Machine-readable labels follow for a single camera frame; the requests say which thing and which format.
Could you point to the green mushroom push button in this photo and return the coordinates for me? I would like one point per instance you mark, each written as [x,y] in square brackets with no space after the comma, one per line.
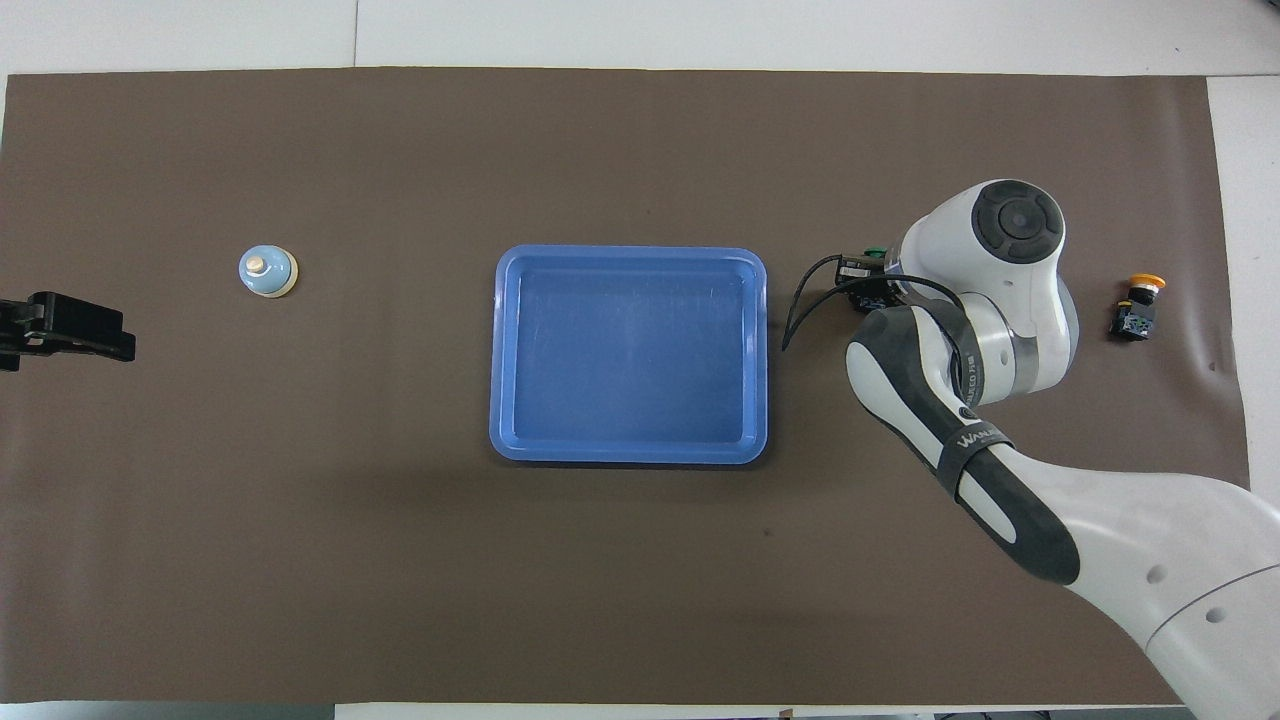
[874,252]

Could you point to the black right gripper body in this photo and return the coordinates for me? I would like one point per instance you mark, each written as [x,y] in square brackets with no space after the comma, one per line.
[862,272]

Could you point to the brown table mat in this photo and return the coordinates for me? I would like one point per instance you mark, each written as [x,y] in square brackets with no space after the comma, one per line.
[400,560]

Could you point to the light blue call bell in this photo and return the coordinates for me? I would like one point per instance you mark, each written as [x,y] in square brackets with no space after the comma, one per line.
[268,272]

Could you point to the yellow mushroom push button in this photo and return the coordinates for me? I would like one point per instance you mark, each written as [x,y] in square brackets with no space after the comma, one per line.
[1135,318]

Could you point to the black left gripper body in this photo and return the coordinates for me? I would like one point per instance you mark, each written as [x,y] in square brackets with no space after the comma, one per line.
[15,325]

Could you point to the blue plastic tray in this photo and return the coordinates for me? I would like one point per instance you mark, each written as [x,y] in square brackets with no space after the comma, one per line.
[630,380]

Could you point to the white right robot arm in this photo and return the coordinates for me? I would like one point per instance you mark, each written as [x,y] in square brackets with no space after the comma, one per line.
[1010,320]

